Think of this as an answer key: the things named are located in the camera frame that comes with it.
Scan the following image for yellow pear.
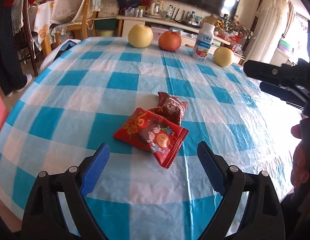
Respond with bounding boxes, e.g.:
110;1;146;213
214;46;234;68
127;24;153;48

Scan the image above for person's right forearm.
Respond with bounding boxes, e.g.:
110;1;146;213
281;185;310;240

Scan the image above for cream chair cover cloth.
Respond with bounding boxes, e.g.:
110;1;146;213
50;0;91;25

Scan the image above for artificial flower bouquet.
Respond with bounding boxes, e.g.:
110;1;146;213
216;14;255;40

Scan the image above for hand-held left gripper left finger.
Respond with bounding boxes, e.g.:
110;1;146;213
21;143;110;240

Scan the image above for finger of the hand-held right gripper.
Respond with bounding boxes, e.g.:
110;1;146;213
243;59;305;85
259;81;308;110

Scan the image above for light wooden chair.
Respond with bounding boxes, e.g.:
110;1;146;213
42;0;98;55

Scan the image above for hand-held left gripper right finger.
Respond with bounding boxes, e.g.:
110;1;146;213
196;141;285;240

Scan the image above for blue white checked tablecloth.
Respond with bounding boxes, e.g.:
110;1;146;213
0;36;305;240

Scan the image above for white low cabinet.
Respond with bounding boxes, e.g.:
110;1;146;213
116;14;245;65

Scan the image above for red cartoon candy packet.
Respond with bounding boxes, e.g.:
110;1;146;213
113;107;189;169

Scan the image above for dark red candy packet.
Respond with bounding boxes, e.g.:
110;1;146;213
148;92;188;125

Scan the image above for person's right hand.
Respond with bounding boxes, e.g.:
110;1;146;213
291;124;310;188

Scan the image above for glass kettle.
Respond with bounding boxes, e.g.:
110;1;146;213
148;1;164;15

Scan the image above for red apple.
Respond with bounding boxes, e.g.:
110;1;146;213
158;30;182;52

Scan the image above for cream curtain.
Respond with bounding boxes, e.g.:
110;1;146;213
241;0;294;64

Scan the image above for orange print white cloth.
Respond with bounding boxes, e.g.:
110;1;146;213
33;1;55;50

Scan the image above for stacked plastic basins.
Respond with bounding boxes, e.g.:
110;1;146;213
277;39;294;55

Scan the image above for white blue yogurt drink bottle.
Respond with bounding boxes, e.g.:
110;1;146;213
192;22;215;62

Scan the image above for white and blue bag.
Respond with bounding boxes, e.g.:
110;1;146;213
40;39;81;70

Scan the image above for gold ornament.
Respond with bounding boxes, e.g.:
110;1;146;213
201;14;218;27

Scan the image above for dark wooden chair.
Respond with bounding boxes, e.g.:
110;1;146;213
11;0;39;77

